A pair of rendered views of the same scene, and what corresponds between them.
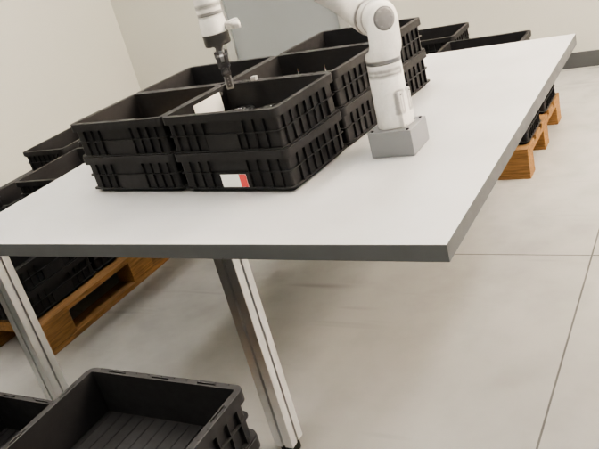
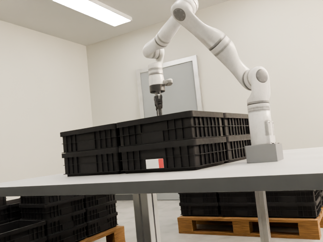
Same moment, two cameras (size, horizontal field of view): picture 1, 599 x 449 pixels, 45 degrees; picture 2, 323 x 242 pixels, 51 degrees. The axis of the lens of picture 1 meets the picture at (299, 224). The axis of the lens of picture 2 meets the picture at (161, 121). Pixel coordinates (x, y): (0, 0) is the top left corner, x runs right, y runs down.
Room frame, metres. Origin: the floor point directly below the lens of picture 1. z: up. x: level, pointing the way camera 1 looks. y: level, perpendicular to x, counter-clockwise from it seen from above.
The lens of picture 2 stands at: (0.49, 0.18, 0.80)
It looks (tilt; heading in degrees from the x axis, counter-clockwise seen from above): 5 degrees up; 357
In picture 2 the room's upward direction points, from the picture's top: 6 degrees counter-clockwise
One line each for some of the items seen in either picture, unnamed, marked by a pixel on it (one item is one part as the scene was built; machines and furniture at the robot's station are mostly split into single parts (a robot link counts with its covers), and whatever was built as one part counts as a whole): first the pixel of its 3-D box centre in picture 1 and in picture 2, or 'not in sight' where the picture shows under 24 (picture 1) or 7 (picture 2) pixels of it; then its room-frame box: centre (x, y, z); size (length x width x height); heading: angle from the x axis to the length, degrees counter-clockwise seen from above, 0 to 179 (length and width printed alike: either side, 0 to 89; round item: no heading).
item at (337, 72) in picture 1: (303, 66); (202, 120); (2.23, -0.14, 0.92); 0.40 x 0.30 x 0.02; 51
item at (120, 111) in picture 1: (151, 124); (107, 139); (2.24, 0.36, 0.87); 0.40 x 0.30 x 0.11; 51
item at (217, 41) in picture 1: (218, 46); (157, 93); (2.09, 0.09, 1.06); 0.08 x 0.08 x 0.09
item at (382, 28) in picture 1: (378, 33); (256, 87); (1.89, -0.33, 1.01); 0.09 x 0.09 x 0.17; 17
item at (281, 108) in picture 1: (247, 99); (169, 120); (1.99, 0.05, 0.92); 0.40 x 0.30 x 0.02; 51
